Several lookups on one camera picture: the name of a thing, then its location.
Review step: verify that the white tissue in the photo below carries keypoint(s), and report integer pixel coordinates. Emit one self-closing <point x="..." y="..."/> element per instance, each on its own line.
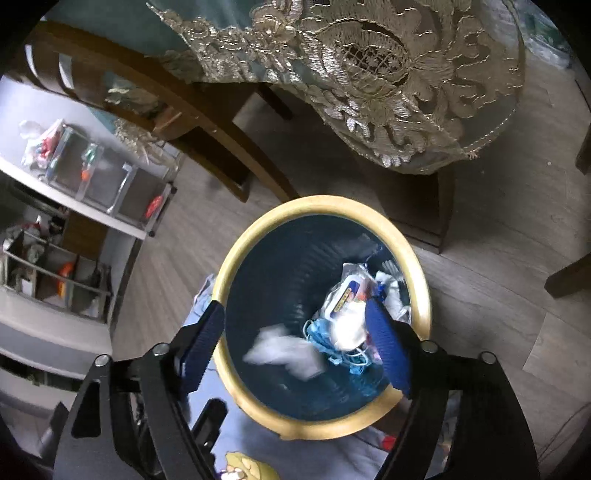
<point x="286" y="350"/>

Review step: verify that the wooden chair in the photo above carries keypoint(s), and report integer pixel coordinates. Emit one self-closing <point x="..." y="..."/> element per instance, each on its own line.
<point x="184" y="115"/>

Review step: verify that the blue printed blanket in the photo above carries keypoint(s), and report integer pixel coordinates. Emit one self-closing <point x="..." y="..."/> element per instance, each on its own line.
<point x="300" y="452"/>

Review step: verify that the white wheeled cart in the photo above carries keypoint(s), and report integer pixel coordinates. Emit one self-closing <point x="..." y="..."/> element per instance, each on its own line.
<point x="124" y="194"/>

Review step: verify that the blue face mask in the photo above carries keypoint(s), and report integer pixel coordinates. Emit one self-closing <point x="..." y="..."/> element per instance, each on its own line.
<point x="318" y="337"/>
<point x="355" y="362"/>

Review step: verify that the white foil wrapper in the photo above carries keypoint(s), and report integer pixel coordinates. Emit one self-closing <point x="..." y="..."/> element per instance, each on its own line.
<point x="351" y="327"/>

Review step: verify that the purple printed snack packet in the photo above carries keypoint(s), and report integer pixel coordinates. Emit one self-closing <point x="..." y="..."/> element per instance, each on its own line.
<point x="351" y="286"/>

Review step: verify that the clear plastic bag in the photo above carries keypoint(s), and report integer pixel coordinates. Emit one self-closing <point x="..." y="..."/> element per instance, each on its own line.
<point x="392" y="295"/>

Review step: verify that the blue bin with yellow rim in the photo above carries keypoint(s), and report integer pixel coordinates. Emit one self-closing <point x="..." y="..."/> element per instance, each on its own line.
<point x="277" y="258"/>

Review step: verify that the red item on cart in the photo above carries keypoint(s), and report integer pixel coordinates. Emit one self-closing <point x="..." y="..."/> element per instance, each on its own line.
<point x="154" y="205"/>

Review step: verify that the dark wooden table base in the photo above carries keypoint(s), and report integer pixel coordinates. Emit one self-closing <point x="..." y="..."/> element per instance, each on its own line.
<point x="415" y="203"/>

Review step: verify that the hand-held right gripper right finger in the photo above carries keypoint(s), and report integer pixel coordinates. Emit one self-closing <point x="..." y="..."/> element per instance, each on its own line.
<point x="388" y="346"/>

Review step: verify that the metal shelf rack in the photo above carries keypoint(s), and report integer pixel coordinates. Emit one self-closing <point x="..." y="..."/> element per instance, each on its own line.
<point x="46" y="272"/>

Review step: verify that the white plastic bag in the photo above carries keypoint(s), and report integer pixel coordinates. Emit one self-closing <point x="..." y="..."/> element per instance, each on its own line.
<point x="41" y="143"/>

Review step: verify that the orange item on rack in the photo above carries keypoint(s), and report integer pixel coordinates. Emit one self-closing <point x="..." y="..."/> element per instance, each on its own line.
<point x="67" y="272"/>

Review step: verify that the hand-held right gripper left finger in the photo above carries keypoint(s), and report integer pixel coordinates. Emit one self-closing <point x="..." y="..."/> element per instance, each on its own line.
<point x="203" y="346"/>

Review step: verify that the teal lace tablecloth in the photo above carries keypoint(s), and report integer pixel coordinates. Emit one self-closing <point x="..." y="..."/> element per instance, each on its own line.
<point x="369" y="69"/>

